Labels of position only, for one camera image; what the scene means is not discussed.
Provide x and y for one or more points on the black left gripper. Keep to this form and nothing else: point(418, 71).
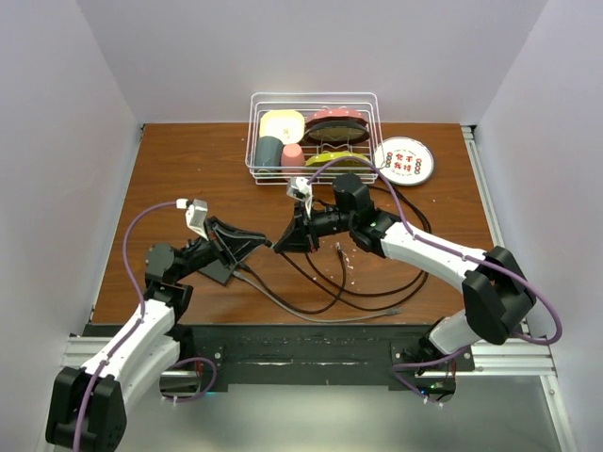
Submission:
point(236, 243)

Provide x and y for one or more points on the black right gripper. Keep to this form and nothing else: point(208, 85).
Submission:
point(299, 238)

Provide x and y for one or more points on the black network switch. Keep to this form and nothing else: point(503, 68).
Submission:
point(218, 272)

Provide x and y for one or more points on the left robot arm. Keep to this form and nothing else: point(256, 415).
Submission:
point(89, 403)

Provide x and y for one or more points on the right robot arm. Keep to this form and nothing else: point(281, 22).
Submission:
point(495, 298)

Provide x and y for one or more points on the yellow-green dotted plate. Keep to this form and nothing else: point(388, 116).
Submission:
point(340, 159)

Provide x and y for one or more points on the pink cup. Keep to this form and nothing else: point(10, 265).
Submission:
point(292, 160)

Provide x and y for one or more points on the grey-blue mug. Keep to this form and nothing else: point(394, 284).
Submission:
point(268, 152)

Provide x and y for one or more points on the cream square bowl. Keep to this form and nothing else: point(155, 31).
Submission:
point(287, 125)

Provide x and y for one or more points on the red dotted plate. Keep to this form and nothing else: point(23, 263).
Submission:
point(336, 114)

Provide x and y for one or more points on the white round printed plate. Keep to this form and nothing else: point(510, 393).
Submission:
point(404, 161)

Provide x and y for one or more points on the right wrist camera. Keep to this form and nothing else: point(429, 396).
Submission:
point(300, 190)

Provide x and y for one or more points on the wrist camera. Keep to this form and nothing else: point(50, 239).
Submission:
point(300, 190)
point(195, 216)

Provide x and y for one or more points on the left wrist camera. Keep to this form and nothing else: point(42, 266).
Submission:
point(195, 216)

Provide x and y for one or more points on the white wire dish rack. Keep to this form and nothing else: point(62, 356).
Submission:
point(308, 103)

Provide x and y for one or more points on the aluminium front rail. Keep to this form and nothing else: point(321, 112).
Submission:
point(514, 359)

